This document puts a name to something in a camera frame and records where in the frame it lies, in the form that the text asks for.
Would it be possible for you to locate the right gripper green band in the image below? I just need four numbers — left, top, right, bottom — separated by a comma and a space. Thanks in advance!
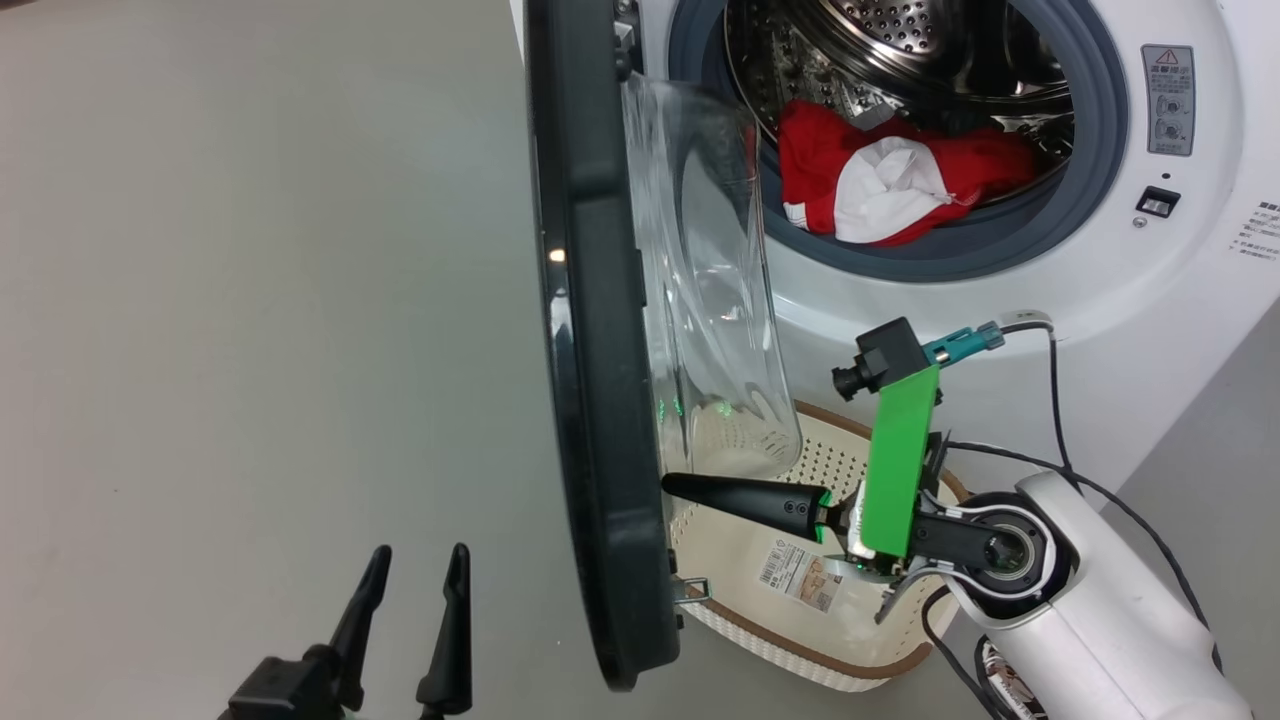
662, 365, 951, 581

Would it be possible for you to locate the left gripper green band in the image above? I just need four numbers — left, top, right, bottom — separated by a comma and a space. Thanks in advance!
218, 543, 473, 720

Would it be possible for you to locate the black washing machine door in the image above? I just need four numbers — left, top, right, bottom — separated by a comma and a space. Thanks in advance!
525, 0, 804, 693

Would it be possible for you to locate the red white garment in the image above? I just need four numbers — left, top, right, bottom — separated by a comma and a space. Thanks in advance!
778, 98, 976, 247

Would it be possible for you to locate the paper basket label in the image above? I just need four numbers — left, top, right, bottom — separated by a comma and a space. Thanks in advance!
757, 540, 844, 613

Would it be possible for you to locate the cream perforated laundry basket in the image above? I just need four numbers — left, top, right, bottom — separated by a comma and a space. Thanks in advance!
665, 400, 971, 693

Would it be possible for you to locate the white front-load washing machine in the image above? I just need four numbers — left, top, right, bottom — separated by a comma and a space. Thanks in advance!
512, 0, 1280, 498

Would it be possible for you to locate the grey rubber door gasket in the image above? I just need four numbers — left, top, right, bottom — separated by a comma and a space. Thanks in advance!
667, 0, 1129, 283

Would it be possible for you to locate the stainless steel drum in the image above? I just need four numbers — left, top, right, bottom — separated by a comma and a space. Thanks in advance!
725, 0, 1076, 206

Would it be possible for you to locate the grey warning label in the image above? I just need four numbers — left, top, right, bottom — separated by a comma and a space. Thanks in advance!
1142, 44, 1197, 157

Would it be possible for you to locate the thin black cable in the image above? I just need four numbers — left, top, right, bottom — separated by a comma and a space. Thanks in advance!
920, 588, 1001, 720
1000, 312, 1081, 493
945, 440, 1226, 673

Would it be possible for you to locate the teal right camera connector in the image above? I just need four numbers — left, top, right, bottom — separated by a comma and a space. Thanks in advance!
922, 322, 1006, 367

